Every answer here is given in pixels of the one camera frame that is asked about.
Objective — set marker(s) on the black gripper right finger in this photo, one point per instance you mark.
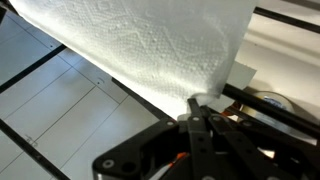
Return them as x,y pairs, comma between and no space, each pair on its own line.
263,152

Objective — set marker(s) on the white paper towel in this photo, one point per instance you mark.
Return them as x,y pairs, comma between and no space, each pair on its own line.
166,51

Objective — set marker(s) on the black wire stand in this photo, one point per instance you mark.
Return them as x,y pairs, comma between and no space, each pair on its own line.
224,164

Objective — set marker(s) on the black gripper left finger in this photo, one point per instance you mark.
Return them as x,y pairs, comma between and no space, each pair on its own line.
141,156

